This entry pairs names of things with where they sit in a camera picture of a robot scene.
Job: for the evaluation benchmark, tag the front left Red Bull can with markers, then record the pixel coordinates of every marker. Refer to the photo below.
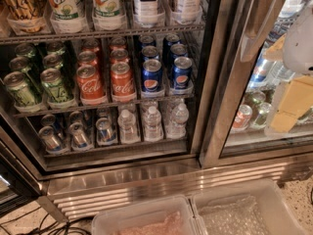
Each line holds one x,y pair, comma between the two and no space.
51,140

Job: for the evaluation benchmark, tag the left 7up bottle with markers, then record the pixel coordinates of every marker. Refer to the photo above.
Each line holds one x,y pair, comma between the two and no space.
67,15

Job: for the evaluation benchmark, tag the front right Coca-Cola can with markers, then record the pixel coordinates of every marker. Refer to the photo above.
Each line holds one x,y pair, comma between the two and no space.
122,81

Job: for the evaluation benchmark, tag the left white tea bottle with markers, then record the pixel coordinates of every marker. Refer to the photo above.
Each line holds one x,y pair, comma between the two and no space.
148,13

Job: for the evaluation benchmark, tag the Red Bull can behind glass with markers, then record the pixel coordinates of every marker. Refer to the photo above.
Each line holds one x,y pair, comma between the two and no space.
260,72

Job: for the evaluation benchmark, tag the left water bottle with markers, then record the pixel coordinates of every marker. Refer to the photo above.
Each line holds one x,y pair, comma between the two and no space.
128,127

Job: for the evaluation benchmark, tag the front left green can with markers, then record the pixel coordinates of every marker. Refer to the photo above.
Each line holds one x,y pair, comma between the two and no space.
25,95

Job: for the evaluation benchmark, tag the front middle Red Bull can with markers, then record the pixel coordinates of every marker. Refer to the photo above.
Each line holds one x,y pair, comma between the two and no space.
79,136

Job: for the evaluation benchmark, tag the right clear plastic bin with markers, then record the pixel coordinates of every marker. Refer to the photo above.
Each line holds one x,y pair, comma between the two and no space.
247,208

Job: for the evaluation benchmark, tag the middle water bottle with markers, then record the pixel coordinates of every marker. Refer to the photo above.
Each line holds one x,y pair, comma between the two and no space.
152,124

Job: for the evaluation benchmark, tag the steel fridge door frame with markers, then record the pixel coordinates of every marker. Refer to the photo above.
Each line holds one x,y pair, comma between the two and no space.
235,31

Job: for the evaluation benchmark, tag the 7up bottle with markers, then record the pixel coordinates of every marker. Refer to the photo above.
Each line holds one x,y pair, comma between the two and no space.
108,14
67,15

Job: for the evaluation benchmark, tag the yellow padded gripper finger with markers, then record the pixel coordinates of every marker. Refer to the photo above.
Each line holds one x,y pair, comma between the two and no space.
290,102

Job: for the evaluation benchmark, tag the water bottle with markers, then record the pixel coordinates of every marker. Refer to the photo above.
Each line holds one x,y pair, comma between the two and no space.
152,124
128,127
178,118

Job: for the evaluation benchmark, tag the front right Pepsi can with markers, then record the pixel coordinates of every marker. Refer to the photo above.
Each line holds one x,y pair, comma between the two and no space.
181,73

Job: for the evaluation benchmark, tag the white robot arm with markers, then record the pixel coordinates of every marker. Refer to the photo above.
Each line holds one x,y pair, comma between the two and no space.
298,47

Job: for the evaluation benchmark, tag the right 7up bottle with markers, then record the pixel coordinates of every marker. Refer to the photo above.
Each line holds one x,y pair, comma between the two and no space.
108,14

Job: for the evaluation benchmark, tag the green can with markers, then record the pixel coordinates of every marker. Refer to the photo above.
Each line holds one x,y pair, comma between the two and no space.
25,95
60,95

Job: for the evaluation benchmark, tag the left clear plastic bin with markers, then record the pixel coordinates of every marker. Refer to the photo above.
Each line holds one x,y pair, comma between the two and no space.
165,216

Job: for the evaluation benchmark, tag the clear plastic bin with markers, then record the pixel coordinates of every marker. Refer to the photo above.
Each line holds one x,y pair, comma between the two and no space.
165,216
247,208

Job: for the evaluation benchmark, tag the right water bottle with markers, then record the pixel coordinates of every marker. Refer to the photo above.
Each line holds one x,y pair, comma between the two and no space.
178,118

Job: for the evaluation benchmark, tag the white tea bottle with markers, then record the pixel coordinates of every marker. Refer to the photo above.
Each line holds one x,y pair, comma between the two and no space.
186,11
148,13

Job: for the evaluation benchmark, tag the coca-cola can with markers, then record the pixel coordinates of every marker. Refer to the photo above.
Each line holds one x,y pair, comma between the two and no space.
122,81
90,85

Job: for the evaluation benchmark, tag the pepsi can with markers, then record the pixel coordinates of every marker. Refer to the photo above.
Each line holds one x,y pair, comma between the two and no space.
181,73
151,76

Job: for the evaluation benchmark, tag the front right Red Bull can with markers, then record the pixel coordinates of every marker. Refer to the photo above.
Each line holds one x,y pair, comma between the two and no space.
106,135

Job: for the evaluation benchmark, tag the front left Coca-Cola can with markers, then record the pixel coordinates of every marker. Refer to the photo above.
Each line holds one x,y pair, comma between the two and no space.
90,85

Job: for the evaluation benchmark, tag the right white tea bottle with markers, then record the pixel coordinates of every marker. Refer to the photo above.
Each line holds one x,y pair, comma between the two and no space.
186,11

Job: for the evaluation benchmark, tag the orange can behind glass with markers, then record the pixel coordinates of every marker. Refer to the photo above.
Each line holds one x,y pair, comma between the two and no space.
242,117

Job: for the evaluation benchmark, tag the front left Pepsi can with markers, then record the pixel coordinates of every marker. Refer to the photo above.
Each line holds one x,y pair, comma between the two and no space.
151,76

